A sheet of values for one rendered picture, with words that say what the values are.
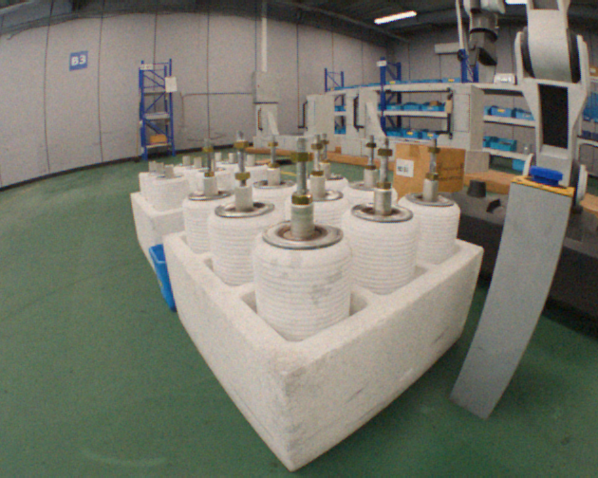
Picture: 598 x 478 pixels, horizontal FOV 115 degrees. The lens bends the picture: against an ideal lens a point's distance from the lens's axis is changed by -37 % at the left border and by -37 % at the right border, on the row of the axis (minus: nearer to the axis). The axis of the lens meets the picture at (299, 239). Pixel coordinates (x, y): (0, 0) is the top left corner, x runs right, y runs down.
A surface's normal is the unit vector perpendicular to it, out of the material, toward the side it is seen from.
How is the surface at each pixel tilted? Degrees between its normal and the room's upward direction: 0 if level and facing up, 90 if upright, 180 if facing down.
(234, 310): 0
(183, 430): 0
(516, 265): 90
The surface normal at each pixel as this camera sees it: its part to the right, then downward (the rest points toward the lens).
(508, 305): -0.80, 0.22
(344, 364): 0.60, 0.27
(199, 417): -0.01, -0.94
